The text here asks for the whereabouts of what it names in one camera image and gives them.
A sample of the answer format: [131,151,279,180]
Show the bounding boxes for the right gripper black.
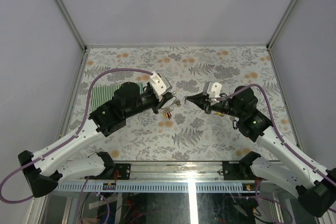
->
[186,92,244,119]

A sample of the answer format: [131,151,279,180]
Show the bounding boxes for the large metal keyring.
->
[161,95,181,120]

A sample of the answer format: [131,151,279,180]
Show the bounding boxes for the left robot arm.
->
[18,82,173,198]

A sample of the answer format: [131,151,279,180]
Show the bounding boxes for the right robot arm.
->
[185,82,335,218]

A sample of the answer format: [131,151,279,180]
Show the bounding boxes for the key with yellow white tag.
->
[215,112,225,117]

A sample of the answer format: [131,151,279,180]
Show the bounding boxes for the floral table mat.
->
[68,46,296,161]

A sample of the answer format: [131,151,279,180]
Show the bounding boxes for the key with black tag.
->
[232,120,238,130]

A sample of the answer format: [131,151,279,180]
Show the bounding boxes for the green striped cloth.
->
[90,82,144,111]

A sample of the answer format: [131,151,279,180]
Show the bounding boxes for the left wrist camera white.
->
[149,71,172,101]

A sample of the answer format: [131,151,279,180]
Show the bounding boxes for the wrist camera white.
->
[203,81,222,103]
[149,71,172,101]

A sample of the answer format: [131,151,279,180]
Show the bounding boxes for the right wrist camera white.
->
[203,81,222,103]

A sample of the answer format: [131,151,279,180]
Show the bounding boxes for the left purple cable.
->
[0,68,154,204]

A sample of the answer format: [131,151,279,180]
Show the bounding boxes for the purple cable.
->
[217,83,336,186]
[0,68,154,204]

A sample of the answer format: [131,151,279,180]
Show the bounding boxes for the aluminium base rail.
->
[39,161,322,183]

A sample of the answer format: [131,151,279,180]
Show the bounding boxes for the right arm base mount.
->
[218,161,249,181]

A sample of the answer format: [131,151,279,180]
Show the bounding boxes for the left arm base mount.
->
[112,163,131,181]

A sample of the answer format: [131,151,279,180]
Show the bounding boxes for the slotted cable duct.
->
[56,182,245,193]

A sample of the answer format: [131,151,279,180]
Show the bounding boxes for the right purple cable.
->
[217,83,336,186]

